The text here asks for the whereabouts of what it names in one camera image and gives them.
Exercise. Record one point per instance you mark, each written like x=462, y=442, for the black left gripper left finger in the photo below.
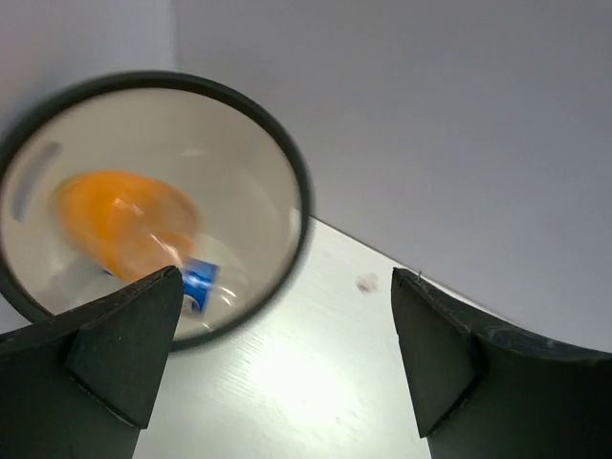
x=83, y=384

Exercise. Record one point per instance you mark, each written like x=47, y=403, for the white bin with black rim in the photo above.
x=232, y=159

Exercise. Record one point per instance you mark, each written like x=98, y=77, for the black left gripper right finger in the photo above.
x=481, y=387

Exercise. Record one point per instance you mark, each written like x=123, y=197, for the blue label Pocari Sweat bottle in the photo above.
x=201, y=287

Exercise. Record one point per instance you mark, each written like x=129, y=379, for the orange plastic bottle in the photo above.
x=128, y=224

